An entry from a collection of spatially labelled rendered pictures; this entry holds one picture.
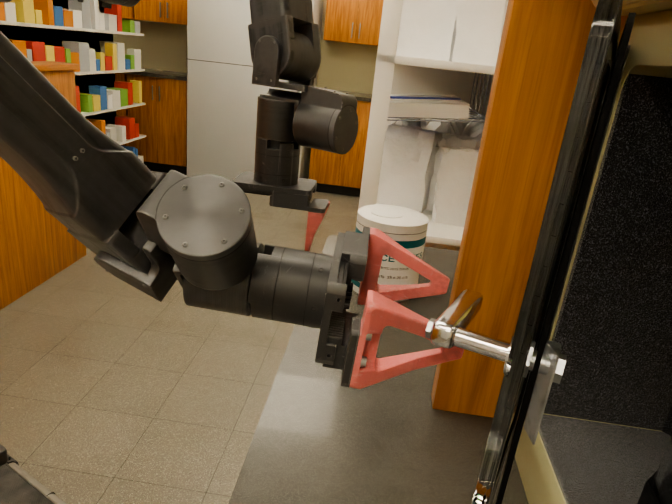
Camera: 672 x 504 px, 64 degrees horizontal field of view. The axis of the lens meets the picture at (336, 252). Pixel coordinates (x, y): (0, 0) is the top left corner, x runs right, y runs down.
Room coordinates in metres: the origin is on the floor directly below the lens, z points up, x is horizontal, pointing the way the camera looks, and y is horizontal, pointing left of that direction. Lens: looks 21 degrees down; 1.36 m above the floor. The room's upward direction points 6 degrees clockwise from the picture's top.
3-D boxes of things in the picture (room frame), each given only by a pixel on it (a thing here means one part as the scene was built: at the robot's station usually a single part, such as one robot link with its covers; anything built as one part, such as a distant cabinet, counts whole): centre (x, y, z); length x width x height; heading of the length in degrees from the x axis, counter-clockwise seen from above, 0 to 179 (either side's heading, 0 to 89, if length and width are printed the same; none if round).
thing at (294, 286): (0.38, 0.02, 1.18); 0.10 x 0.07 x 0.07; 178
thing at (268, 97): (0.68, 0.08, 1.27); 0.07 x 0.06 x 0.07; 60
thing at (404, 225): (0.94, -0.10, 1.02); 0.13 x 0.13 x 0.15
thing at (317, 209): (0.68, 0.05, 1.14); 0.07 x 0.07 x 0.09; 86
